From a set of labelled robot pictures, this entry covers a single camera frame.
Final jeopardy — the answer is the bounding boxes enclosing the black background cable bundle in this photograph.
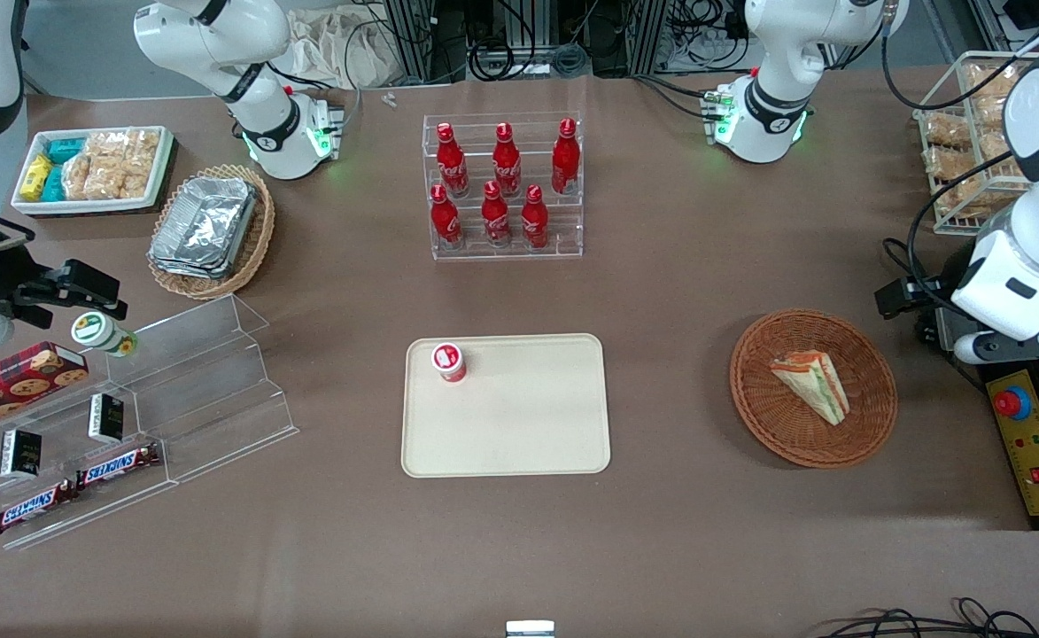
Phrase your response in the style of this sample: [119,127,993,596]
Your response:
[435,0,750,82]

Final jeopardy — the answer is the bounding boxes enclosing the white crumpled cloth bag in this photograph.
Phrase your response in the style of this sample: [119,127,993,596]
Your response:
[284,4,398,90]

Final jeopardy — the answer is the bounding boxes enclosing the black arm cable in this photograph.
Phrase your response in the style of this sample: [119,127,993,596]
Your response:
[880,0,1039,113]
[882,151,1016,311]

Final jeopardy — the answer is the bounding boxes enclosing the aluminium frame post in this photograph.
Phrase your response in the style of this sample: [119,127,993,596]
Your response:
[384,0,438,86]
[632,0,669,74]

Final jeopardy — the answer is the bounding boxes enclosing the beige plastic serving tray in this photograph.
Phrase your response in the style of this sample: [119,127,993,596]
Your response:
[401,333,612,479]

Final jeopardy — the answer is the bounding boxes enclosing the black yellow emergency stop box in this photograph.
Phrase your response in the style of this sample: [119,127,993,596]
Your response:
[978,354,1039,533]

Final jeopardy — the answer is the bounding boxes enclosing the white wire basket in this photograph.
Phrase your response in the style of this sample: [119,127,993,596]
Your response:
[914,51,1039,237]

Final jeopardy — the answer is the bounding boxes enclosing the light wicker oval basket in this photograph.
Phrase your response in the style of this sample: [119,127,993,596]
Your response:
[147,164,276,302]

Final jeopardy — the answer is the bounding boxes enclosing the small black box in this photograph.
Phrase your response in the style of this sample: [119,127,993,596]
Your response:
[88,394,126,445]
[0,429,43,481]

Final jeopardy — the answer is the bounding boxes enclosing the clear bag of rice crackers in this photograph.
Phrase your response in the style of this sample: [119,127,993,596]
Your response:
[85,131,130,162]
[125,129,163,200]
[63,155,128,201]

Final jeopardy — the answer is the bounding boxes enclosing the Snickers chocolate bar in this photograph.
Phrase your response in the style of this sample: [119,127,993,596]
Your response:
[76,442,162,491]
[0,478,82,536]

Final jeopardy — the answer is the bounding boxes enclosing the red and white yogurt bottle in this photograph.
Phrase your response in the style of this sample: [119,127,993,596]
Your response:
[431,342,469,384]

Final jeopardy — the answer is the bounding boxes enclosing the green sunflower yogurt bottle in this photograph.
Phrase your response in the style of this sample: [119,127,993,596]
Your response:
[71,312,139,359]

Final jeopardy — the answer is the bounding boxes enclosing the black floor cables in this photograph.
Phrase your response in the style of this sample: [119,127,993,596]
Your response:
[816,597,1039,638]

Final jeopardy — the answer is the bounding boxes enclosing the clear acrylic bottle rack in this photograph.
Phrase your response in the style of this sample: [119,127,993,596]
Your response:
[422,113,585,261]

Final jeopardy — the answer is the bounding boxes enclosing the aluminium foil tray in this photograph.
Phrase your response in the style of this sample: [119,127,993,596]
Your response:
[151,175,259,267]
[149,239,250,281]

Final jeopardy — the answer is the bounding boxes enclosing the red cola bottle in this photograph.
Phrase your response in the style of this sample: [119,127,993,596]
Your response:
[492,122,523,198]
[551,118,581,196]
[436,122,470,198]
[520,184,550,251]
[430,183,463,251]
[481,180,513,248]

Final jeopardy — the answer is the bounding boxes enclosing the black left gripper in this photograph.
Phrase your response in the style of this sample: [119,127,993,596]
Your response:
[874,276,963,348]

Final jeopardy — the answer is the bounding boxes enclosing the brown round wicker basket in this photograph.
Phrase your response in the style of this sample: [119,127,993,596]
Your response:
[729,307,899,470]

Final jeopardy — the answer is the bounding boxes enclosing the clear acrylic tiered shelf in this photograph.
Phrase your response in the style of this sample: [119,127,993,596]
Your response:
[0,293,299,553]

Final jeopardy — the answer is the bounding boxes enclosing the black base cables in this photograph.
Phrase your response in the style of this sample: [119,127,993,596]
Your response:
[632,74,725,122]

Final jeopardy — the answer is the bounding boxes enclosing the red plaid cookie box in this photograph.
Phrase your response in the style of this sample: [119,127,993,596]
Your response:
[0,341,90,440]

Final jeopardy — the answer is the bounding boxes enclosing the wrapped triangular sandwich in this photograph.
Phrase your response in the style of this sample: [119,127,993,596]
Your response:
[769,350,851,427]

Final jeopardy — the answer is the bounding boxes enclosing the yellow snack packet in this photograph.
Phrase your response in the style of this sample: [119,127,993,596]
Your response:
[20,153,53,201]

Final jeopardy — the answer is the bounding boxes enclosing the white rectangular snack bin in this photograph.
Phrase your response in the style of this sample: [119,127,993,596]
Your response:
[12,126,175,217]

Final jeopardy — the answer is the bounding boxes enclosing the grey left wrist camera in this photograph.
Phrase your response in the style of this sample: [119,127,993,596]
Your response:
[953,331,1000,366]

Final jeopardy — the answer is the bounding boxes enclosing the packaged bread snack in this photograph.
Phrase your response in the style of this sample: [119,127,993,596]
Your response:
[925,113,973,148]
[934,173,1022,222]
[965,62,1022,136]
[924,146,973,183]

